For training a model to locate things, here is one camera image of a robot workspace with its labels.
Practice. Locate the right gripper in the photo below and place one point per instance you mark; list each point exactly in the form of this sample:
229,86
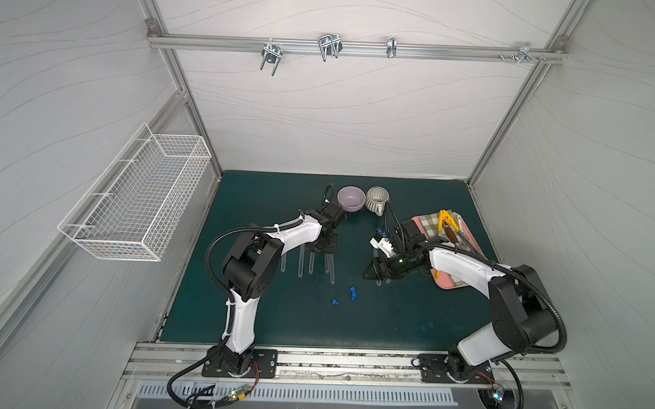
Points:
383,264

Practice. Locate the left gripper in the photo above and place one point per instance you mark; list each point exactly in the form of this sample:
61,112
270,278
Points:
323,243

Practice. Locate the test tube two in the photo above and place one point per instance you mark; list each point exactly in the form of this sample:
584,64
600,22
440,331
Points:
301,265

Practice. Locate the test tube three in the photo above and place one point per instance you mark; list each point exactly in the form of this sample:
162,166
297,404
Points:
311,266

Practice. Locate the test tube one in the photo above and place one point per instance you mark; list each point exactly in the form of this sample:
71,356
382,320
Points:
284,263

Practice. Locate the test tube five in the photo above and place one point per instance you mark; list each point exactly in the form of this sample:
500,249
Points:
332,269

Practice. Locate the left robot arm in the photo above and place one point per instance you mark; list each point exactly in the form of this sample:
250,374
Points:
242,262

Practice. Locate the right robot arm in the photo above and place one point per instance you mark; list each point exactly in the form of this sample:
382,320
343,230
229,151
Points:
523,317

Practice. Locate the purple bowl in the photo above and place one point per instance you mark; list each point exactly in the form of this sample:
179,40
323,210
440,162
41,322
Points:
351,199

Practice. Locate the checked cloth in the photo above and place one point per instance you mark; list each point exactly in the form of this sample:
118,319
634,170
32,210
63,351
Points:
431,225

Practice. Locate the pink tray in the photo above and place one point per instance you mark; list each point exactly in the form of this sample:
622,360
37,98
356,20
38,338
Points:
445,278

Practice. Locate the grey ribbed mug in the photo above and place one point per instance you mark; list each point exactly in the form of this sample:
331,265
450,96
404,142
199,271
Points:
376,200

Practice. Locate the yellow tongs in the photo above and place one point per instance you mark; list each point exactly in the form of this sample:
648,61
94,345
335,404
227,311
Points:
448,219

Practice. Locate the green table mat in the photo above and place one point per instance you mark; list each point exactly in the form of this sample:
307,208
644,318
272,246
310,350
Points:
412,313

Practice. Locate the metal clamp two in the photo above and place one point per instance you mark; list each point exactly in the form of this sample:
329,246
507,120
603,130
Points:
330,46

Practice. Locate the metal clamp one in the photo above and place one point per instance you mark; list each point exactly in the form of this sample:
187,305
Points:
271,55

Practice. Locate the metal clamp three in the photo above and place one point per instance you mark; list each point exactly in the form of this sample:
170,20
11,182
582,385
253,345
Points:
392,47

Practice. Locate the metal clamp four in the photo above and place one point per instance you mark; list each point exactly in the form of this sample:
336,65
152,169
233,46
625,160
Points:
524,55

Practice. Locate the aluminium cross bar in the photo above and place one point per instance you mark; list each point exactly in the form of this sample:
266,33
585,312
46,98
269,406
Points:
350,48

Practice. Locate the brown handled utensil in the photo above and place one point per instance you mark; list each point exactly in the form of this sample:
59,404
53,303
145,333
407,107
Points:
451,234

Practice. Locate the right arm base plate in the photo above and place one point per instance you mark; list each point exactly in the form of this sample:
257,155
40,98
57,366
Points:
435,368

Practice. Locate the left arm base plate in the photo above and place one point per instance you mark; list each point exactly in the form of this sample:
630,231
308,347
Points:
260,363

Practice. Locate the white wire basket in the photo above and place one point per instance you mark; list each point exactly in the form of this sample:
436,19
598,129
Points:
131,211

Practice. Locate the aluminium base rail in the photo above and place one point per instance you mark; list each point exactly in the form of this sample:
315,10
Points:
332,366

